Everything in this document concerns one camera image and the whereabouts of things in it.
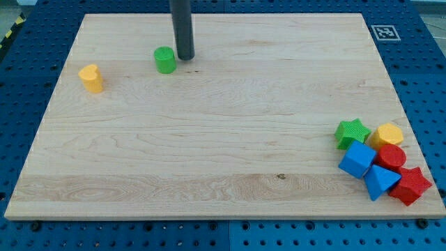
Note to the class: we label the green cylinder block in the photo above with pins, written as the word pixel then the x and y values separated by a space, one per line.
pixel 165 60

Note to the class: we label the blue triangle block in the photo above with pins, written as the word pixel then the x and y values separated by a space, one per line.
pixel 378 180

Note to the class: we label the light wooden board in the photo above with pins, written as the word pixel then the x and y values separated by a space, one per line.
pixel 245 130

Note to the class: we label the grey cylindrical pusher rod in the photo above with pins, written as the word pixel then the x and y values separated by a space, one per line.
pixel 181 15

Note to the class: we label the green star block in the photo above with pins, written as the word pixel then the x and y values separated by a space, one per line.
pixel 349 131

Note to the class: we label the yellow heart block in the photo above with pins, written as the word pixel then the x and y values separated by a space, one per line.
pixel 91 78

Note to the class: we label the blue cube block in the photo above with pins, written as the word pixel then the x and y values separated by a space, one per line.
pixel 357 159

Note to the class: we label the yellow hexagon block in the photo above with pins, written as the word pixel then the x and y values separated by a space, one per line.
pixel 385 134

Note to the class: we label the red cylinder block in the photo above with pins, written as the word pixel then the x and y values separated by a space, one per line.
pixel 391 157

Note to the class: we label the white fiducial marker tag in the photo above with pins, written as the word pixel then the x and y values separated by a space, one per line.
pixel 385 32

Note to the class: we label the red star block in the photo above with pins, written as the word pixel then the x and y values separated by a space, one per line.
pixel 411 186

